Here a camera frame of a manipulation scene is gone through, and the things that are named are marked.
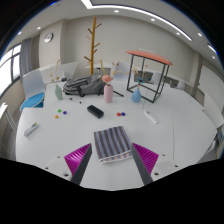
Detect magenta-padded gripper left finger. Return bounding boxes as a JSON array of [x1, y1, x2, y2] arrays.
[[43, 143, 93, 186]]

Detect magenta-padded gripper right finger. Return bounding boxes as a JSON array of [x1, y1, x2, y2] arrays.
[[130, 143, 184, 186]]

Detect pink and grey striped towel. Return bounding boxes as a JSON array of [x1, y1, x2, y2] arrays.
[[93, 125, 133, 165]]

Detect white plastic bar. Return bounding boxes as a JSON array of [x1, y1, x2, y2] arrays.
[[143, 110, 159, 125]]

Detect black rectangular box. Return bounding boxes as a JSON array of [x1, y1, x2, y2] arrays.
[[86, 104, 105, 120]]

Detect blue vase with dried stems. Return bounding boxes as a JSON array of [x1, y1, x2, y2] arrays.
[[131, 68, 148, 103]]

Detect green vase with dried stems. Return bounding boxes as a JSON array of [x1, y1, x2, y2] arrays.
[[49, 59, 64, 101]]

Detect pink vase with flowers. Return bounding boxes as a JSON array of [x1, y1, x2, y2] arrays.
[[99, 59, 114, 104]]

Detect grey backpack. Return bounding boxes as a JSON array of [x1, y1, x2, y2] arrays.
[[62, 73, 107, 98]]

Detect white side desk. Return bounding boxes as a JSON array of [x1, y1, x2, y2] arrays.
[[0, 101, 18, 134]]

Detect white chair with blue cushion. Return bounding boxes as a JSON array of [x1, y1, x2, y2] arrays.
[[19, 69, 47, 112]]

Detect window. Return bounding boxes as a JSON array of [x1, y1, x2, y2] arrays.
[[0, 43, 23, 98]]

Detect grey curtain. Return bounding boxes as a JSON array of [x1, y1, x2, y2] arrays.
[[19, 37, 34, 83]]

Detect wooden coat rack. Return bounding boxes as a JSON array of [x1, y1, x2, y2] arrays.
[[83, 15, 103, 76]]

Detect long ceiling light strip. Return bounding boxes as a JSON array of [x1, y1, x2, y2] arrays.
[[80, 0, 194, 42]]

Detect round ceiling spotlights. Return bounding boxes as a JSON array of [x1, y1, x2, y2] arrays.
[[16, 8, 218, 54]]

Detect orange-topped black frame table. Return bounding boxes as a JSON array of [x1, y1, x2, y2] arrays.
[[125, 50, 174, 104]]

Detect round wall clock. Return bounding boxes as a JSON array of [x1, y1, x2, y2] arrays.
[[43, 32, 54, 44]]

